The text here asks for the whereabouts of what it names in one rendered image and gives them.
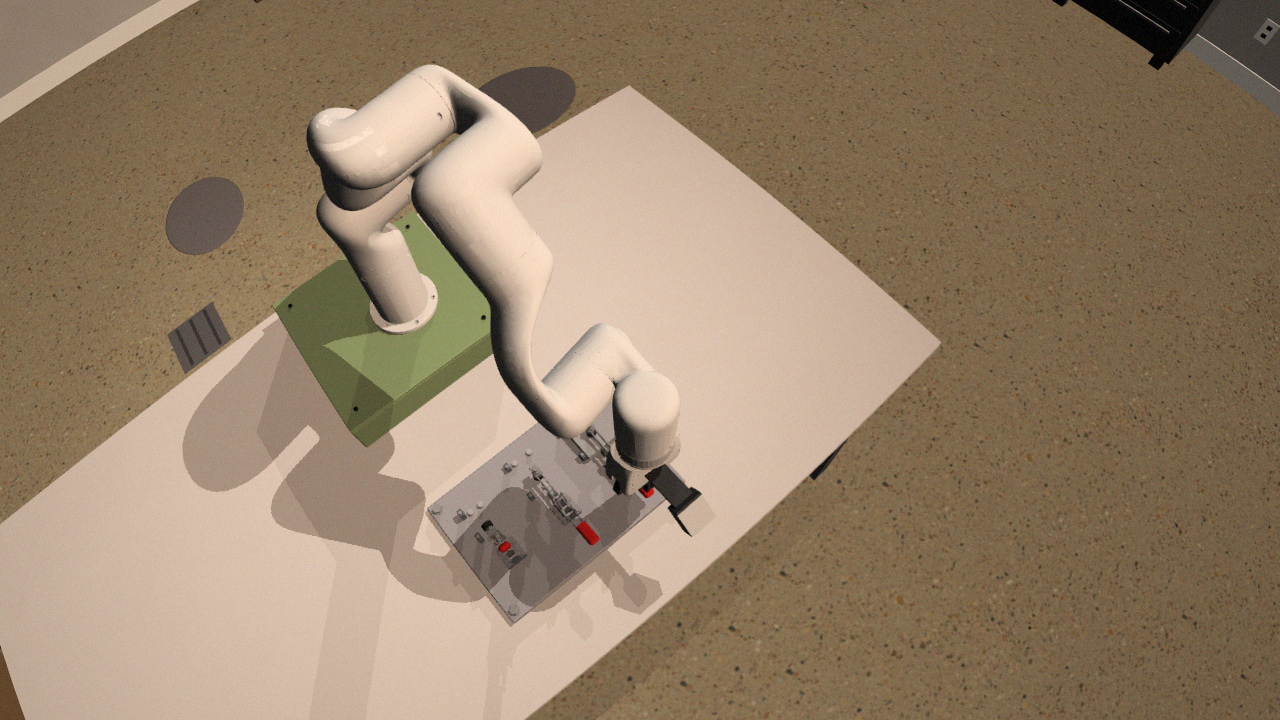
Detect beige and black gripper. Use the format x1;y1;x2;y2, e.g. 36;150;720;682
605;430;681;496

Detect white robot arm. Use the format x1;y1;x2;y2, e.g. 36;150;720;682
306;65;716;537

